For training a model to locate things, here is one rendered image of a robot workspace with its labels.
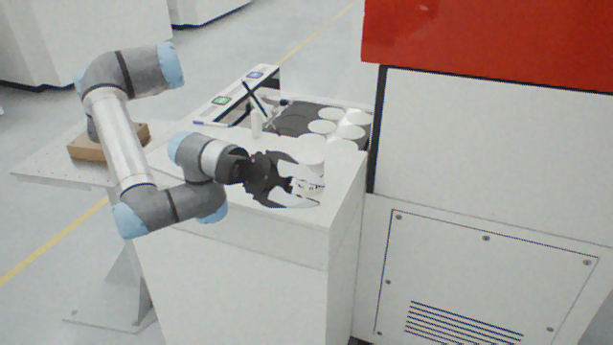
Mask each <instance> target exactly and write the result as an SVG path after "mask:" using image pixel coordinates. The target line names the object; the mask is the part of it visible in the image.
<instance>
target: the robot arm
mask: <svg viewBox="0 0 613 345"><path fill-rule="evenodd" d="M74 84H75V86H76V92H77V93H78V94H79V98H80V101H81V103H82V106H83V109H84V111H85V114H86V117H87V135H88V137H89V140H91V141H93V142H96V143H102V148H103V151H104V154H105V157H106V162H107V165H108V168H109V170H110V173H111V176H112V179H113V182H114V184H115V187H116V190H117V193H118V196H119V199H120V201H121V202H120V203H119V204H115V205H113V206H112V208H111V211H112V215H113V218H114V220H115V223H116V225H117V228H118V230H119V233H120V235H121V237H122V238H123V239H124V240H127V241H128V240H131V239H136V238H139V237H143V236H147V235H148V234H149V233H152V232H155V231H157V230H160V229H162V228H165V227H168V226H171V225H174V224H176V223H178V222H181V221H187V220H190V219H195V220H197V221H198V222H200V223H203V224H207V223H209V222H210V223H215V222H218V221H220V220H222V219H224V218H225V216H226V215H227V213H228V204H227V194H226V192H225V189H224V185H234V184H239V183H242V187H243V188H244V190H245V193H246V194H249V195H253V200H257V201H258V202H259V203H260V204H261V205H262V206H264V207H267V208H289V209H307V208H312V207H315V206H317V205H320V201H318V200H315V199H311V198H303V197H301V196H300V195H296V194H292V191H293V187H294V186H293V185H290V184H291V182H292V179H293V178H294V177H295V178H296V179H298V181H306V182H308V183H309V184H312V185H316V186H320V187H326V184H325V183H324V181H322V179H321V178H320V177H319V174H317V173H315V172H314V171H313V170H311V169H310V168H309V167H307V166H306V165H304V164H299V163H298V162H297V161H296V160H295V159H294V158H293V157H292V156H291V155H290V154H288V153H286V152H283V151H279V150H269V149H266V150H265V153H264V154H263V153H262V151H259V150H258V151H257V152H256V153H255V154H252V153H251V156H249V153H248V151H247V150H246V149H245V148H243V147H241V146H240V145H236V144H233V143H229V142H226V141H222V140H218V139H216V138H213V137H209V136H206V135H203V134H201V133H200V132H192V131H187V130H182V131H179V132H178V133H176V134H175V135H173V136H172V138H171V139H170V142H169V143H168V149H167V151H168V157H169V159H170V161H171V162H172V163H175V164H176V165H177V166H179V167H181V169H182V173H183V176H184V180H185V183H182V184H179V185H176V186H173V187H170V188H167V189H163V190H160V191H158V187H157V184H156V182H155V180H154V177H153V175H152V172H151V170H150V167H149V164H148V161H147V159H146V157H145V154H144V151H143V149H142V146H141V144H140V142H139V139H138V137H137V134H136V131H135V129H134V125H133V122H132V121H131V118H130V115H129V112H128V110H127V106H128V101H130V100H139V99H143V98H147V97H152V96H157V95H159V94H162V93H164V91H167V90H172V89H177V88H178V87H181V86H183V85H184V84H185V81H184V76H183V72H182V68H181V65H180V61H179V59H178V56H177V54H176V51H175V48H174V46H173V44H172V42H170V41H168V42H162V41H161V42H158V43H155V44H150V45H146V46H141V47H135V48H130V49H124V50H121V51H109V52H106V53H103V54H101V55H99V56H98V57H96V58H95V59H93V60H92V62H91V64H90V65H89V66H88V67H86V68H84V69H80V70H79V71H78V72H77V73H76V74H75V76H74ZM289 183H290V184H289Z"/></svg>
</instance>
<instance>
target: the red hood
mask: <svg viewBox="0 0 613 345"><path fill-rule="evenodd" d="M363 12H364V16H363V22H362V35H361V46H360V58H361V59H360V61H361V62H366V63H373V64H382V65H395V66H403V67H411V68H417V69H424V70H432V71H438V72H445V73H453V74H461V75H467V76H474V77H482V78H485V77H488V78H496V79H503V80H510V81H524V82H530V83H538V84H546V85H552V86H559V87H574V88H581V89H589V90H596V91H603V92H611V93H613V0H364V11H363Z"/></svg>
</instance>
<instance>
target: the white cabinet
mask: <svg viewBox="0 0 613 345"><path fill-rule="evenodd" d="M364 198H365V193H364V194H363V196H362V197H361V199H360V201H359V203H358V205H357V207H356V209H355V212H354V214H353V216H352V221H351V223H350V225H349V228H348V230H347V232H346V234H345V236H344V238H343V240H342V241H341V243H340V246H339V248H338V250H337V252H336V255H335V257H334V260H333V262H332V265H331V267H330V269H329V271H325V270H322V269H318V268H316V267H312V266H309V265H306V264H300V263H297V262H294V261H290V260H288V259H285V258H281V257H275V256H272V255H269V254H265V253H262V252H260V251H257V250H253V249H250V248H247V247H243V246H240V245H237V244H234V243H231V242H227V241H222V240H216V239H213V238H210V237H206V236H203V235H200V234H197V233H195V232H191V231H188V230H184V229H181V228H178V227H175V226H172V225H171V226H168V227H165V228H162V229H160V230H157V231H155V232H152V233H149V234H148V235H147V236H143V237H139V238H136V239H132V241H133V244H134V246H135V249H136V252H137V255H138V258H139V262H140V265H141V267H142V269H143V272H144V275H145V278H146V281H147V284H148V288H149V294H150V297H151V300H152V303H153V306H154V308H155V310H156V313H157V316H158V320H159V323H160V326H161V329H162V332H163V335H164V337H165V339H166V340H165V342H166V345H349V343H350V340H351V337H352V336H351V331H352V315H353V305H354V296H355V289H354V287H355V278H356V269H357V260H358V252H359V243H360V234H361V225H362V217H363V207H364Z"/></svg>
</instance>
